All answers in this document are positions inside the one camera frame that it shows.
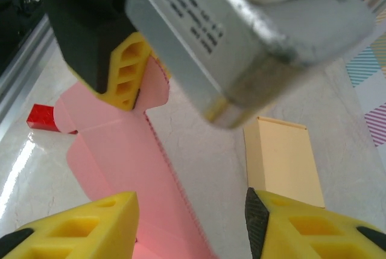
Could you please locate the aluminium mounting rail frame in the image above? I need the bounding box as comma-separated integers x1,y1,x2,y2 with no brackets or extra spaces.
0,14,60,121

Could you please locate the yellow paper box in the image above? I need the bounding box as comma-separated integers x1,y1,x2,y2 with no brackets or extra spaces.
243,116,326,208

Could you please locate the pink paper box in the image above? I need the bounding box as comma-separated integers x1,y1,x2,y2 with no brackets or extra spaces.
55,56,221,259

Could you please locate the red toy block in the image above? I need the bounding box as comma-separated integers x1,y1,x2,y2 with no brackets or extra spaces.
27,104,78,135

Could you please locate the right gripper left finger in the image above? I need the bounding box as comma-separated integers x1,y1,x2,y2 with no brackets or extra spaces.
0,191,139,259

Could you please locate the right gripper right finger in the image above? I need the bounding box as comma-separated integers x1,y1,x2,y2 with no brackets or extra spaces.
244,187,386,259

